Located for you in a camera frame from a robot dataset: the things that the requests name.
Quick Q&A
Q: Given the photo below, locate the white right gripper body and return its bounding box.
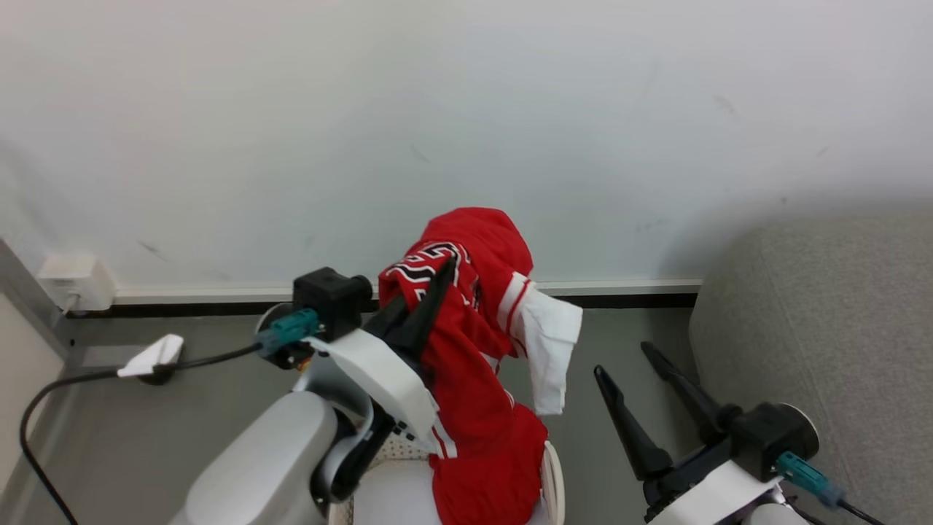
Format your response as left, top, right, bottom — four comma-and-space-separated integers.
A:
641, 436, 785, 525

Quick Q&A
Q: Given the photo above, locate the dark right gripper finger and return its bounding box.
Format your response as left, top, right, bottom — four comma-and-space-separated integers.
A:
593, 365, 674, 481
641, 341, 741, 443

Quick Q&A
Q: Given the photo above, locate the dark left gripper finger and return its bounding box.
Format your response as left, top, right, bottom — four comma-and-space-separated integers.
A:
372, 296, 419, 339
407, 255, 457, 359

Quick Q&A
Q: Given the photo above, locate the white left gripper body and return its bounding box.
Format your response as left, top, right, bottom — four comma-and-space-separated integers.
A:
305, 295, 442, 448

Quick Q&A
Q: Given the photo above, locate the red white sports jersey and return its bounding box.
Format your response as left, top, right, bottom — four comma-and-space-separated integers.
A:
378, 207, 584, 525

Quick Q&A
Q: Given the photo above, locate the white perforated laundry basket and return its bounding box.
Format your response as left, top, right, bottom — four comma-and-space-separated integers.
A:
328, 436, 566, 525

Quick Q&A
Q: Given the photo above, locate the pale blue folded cloth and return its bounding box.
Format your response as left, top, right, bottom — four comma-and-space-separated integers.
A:
354, 459, 552, 525

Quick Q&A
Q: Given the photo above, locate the white black baseboard strip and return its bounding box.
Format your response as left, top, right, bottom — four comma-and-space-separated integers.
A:
69, 278, 705, 319

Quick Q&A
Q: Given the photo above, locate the grey fabric sofa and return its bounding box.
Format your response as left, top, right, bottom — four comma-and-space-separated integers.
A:
688, 211, 933, 525

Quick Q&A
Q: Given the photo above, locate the beige partition panel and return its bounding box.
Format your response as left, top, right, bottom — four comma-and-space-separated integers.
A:
0, 293, 68, 504

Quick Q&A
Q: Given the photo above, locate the teal left cable connector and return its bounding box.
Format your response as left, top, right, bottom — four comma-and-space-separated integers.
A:
255, 308, 322, 357

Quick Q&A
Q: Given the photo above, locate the teal cable connector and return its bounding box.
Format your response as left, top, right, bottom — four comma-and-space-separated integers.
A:
775, 451, 846, 508
255, 308, 322, 357

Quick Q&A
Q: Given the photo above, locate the teal right cable connector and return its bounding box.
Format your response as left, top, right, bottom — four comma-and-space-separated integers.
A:
775, 451, 846, 508

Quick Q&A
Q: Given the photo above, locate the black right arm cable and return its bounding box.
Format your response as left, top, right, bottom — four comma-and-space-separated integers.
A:
837, 499, 887, 525

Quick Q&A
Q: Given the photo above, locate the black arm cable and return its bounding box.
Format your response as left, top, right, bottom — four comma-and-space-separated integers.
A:
20, 343, 263, 525
837, 499, 887, 525

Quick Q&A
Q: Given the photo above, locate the white paper cable tag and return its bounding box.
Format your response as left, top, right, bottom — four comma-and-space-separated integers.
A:
117, 334, 185, 378

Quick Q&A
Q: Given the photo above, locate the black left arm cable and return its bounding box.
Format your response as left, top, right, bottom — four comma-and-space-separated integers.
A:
20, 343, 263, 525

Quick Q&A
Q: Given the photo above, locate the white wall power adapter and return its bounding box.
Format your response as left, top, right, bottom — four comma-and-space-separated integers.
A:
36, 252, 117, 314

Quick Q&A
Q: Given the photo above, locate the grey metal partition frame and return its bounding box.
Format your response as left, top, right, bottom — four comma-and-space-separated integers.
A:
0, 237, 184, 386

